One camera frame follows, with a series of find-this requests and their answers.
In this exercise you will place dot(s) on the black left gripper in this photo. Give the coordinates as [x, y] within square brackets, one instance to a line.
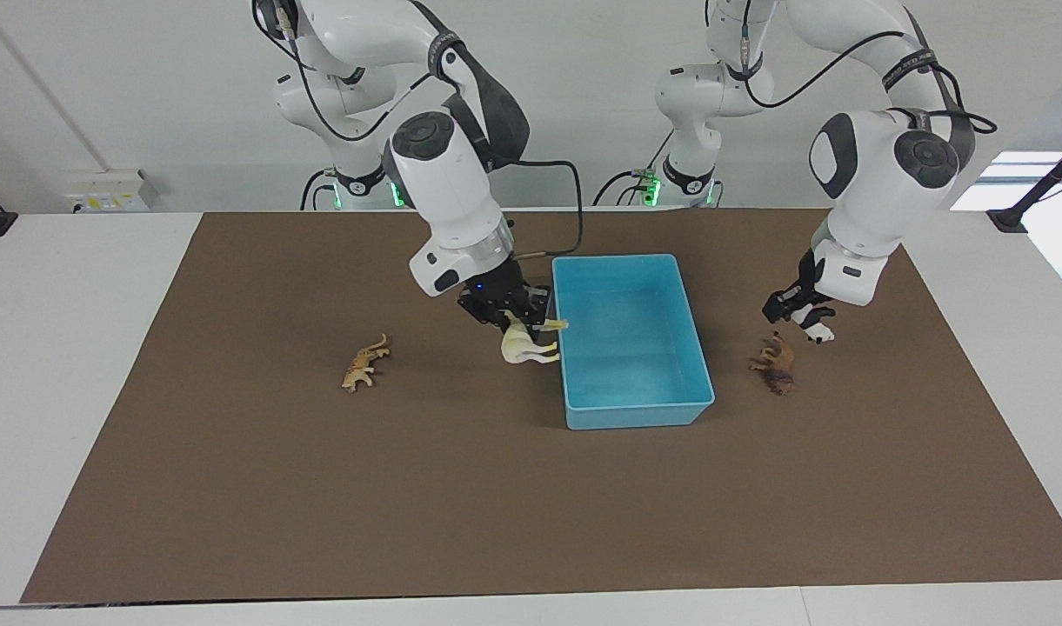
[804, 291]

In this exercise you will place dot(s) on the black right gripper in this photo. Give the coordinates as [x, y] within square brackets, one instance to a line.
[500, 296]

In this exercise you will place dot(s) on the black and white panda toy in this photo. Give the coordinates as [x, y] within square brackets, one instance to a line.
[819, 333]

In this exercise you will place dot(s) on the cream white horse toy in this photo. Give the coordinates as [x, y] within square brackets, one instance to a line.
[517, 348]

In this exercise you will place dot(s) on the brown lion toy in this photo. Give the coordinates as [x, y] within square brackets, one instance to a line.
[778, 361]

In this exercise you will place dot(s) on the orange striped tiger toy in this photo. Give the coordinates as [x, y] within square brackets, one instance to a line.
[361, 365]

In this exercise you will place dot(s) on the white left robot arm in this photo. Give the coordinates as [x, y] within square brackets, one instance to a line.
[870, 165]

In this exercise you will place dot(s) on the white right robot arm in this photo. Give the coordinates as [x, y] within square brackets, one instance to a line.
[444, 191]

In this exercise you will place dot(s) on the light blue plastic storage box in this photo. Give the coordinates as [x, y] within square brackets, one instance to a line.
[626, 348]

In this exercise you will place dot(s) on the black angled stand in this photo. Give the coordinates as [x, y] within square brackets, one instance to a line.
[1009, 219]

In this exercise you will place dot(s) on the brown table mat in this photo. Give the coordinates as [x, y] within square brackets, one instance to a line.
[322, 487]

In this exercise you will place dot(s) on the white wall socket box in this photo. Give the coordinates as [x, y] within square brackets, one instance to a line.
[113, 191]

